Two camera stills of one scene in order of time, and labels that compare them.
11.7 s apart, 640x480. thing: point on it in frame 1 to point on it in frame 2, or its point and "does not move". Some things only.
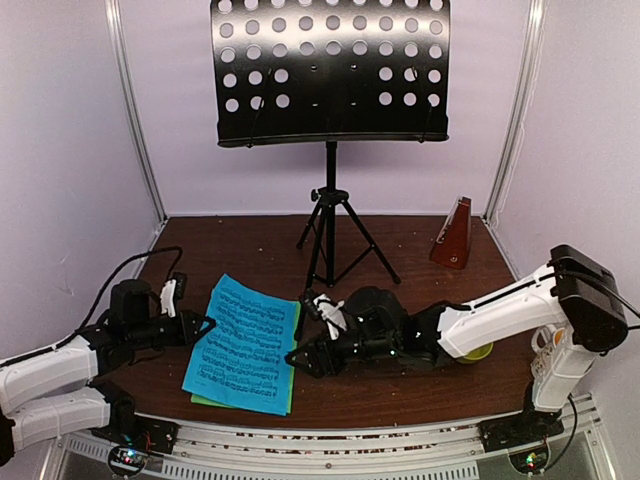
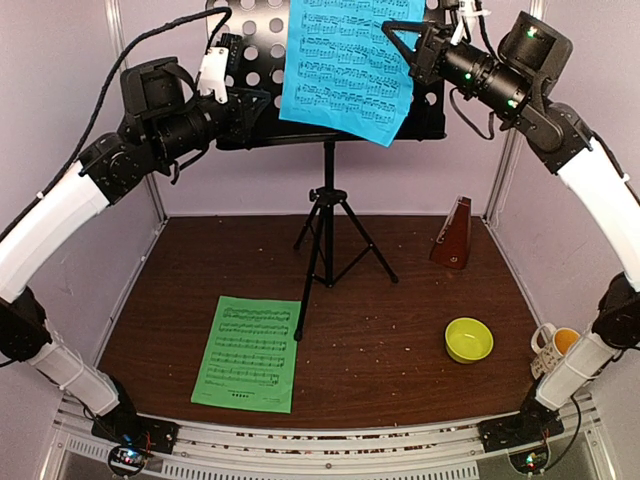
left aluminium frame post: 113,12 does not move
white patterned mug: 545,340 does not move
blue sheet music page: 241,358 to 343,68
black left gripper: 186,336 to 244,115
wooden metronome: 451,249 does not move
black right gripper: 315,349 to 425,65
